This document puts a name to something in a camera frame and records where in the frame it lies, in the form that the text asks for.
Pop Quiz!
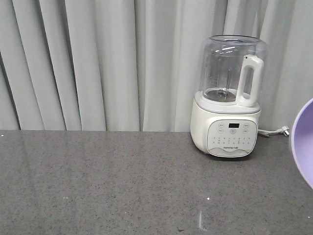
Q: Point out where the purple plastic bowl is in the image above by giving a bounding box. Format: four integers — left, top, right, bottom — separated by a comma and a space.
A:
289, 99, 313, 188

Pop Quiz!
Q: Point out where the grey pleated curtain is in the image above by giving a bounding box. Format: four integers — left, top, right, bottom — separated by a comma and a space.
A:
0, 0, 313, 132

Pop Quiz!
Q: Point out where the white blender with clear jar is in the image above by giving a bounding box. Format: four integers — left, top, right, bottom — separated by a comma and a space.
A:
190, 35, 268, 158

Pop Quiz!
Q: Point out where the white power cord with plug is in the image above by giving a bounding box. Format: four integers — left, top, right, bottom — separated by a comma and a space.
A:
258, 125, 291, 138

